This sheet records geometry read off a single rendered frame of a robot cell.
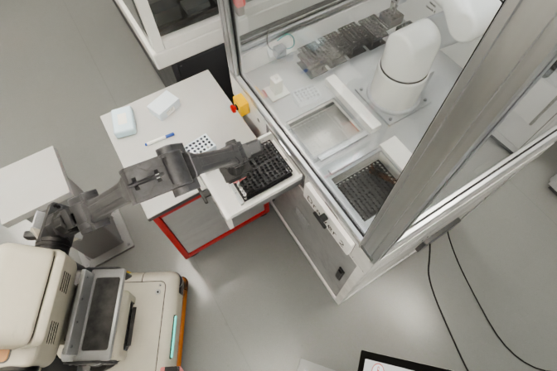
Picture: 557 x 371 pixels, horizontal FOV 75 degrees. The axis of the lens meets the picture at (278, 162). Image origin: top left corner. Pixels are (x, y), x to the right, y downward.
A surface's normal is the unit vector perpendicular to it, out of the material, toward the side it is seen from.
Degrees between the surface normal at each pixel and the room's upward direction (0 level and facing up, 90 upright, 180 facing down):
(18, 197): 0
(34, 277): 43
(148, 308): 0
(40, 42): 0
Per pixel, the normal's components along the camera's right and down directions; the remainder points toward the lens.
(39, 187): 0.00, -0.50
